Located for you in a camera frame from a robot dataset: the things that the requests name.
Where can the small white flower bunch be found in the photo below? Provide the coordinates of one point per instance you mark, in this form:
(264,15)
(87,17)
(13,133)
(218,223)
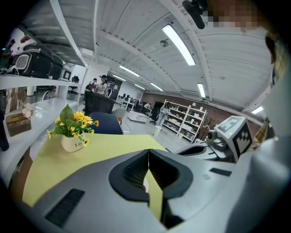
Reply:
(28,111)

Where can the black office chair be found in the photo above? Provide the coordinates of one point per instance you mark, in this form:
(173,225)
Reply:
(75,80)

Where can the black box appliance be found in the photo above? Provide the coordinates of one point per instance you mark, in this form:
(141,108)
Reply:
(41,66)

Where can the person's head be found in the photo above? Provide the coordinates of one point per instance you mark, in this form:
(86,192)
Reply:
(236,13)

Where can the person's white shirt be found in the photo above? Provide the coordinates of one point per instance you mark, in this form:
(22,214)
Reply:
(280,102)

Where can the white desk with monitors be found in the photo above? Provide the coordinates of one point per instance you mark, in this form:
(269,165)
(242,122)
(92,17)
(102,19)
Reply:
(127,101)

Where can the black head-mounted camera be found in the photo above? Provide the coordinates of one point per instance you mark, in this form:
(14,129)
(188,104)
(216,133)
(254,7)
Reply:
(195,13)

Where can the white low cabinet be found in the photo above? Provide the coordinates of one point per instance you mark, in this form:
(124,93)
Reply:
(137,117)

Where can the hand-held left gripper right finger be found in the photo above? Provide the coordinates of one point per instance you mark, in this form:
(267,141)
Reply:
(204,186)

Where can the black mesh chair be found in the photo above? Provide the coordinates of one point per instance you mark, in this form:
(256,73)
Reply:
(97,104)

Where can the wooden coat rack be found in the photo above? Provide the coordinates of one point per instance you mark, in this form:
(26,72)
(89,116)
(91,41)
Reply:
(208,127)

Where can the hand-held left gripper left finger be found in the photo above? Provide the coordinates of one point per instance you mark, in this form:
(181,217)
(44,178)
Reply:
(91,193)

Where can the blue chair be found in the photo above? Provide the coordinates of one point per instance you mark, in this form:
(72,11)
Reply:
(106,125)

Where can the white storage shelving unit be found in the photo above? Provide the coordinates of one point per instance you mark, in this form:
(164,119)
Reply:
(186,123)

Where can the yellow tablecloth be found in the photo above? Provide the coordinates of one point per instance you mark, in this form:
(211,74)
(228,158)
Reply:
(102,148)

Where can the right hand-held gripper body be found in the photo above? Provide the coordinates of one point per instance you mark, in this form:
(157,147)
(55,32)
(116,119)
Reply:
(238,136)

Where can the white metal shelf rack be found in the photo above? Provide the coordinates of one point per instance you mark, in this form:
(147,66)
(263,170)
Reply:
(34,82)

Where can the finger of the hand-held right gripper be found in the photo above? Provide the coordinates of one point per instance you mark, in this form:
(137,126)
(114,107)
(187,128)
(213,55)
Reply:
(193,150)

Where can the brown tissue box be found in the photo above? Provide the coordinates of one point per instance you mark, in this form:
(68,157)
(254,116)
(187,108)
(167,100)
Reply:
(18,127)

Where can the long ceiling light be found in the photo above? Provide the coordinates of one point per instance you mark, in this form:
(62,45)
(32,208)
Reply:
(257,110)
(157,87)
(129,71)
(201,90)
(178,44)

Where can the person's right forearm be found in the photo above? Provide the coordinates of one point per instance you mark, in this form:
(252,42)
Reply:
(266,177)

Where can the white trash bin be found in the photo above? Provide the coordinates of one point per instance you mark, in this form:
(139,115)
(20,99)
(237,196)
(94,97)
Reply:
(157,131)

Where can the grey chair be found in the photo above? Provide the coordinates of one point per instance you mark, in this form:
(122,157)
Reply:
(119,112)

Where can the yellow flowers in white pot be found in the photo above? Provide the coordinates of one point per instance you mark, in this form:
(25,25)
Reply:
(70,143)

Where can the round ceiling fixture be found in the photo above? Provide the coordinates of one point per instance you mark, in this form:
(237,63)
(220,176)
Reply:
(164,43)

